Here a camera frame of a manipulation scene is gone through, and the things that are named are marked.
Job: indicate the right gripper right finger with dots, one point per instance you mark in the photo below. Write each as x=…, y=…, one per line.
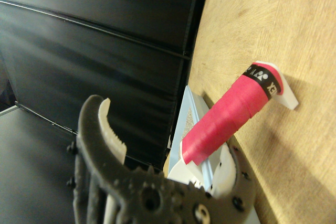
x=245, y=190

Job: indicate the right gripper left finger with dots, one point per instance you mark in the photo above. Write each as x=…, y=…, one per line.
x=90, y=134

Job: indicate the blue litter tray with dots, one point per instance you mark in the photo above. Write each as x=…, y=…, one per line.
x=183, y=108

